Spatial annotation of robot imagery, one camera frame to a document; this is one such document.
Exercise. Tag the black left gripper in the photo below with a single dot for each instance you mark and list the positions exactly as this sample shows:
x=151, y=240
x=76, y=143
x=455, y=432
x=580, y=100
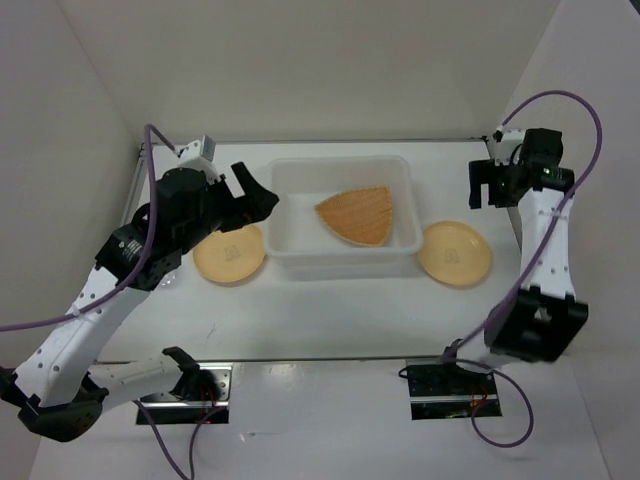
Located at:
x=255, y=206

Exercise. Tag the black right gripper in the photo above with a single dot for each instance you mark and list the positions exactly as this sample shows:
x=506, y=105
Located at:
x=486, y=172

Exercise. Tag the beige plate with bear print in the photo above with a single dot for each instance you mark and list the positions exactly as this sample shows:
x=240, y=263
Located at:
x=454, y=254

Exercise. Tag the woven bamboo fan-shaped tray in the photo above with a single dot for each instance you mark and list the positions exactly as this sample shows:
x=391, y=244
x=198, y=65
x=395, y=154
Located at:
x=361, y=216

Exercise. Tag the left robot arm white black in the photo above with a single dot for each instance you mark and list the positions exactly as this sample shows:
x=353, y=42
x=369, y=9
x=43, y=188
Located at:
x=59, y=390

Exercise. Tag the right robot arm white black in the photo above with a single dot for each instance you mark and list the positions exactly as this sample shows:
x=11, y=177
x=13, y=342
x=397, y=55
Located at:
x=540, y=315

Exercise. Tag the translucent white plastic bin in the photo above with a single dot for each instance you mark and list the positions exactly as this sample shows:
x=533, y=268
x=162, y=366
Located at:
x=298, y=241

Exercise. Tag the clear plastic cup front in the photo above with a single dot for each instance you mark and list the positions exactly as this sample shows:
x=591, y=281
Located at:
x=169, y=280

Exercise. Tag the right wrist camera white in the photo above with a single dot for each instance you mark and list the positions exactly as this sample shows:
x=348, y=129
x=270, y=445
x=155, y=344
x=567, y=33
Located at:
x=505, y=144

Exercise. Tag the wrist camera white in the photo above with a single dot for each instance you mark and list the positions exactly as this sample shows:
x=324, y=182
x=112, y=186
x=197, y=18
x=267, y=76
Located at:
x=198, y=152
x=505, y=144

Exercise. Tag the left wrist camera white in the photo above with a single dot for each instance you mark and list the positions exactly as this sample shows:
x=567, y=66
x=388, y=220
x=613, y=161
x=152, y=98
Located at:
x=198, y=152

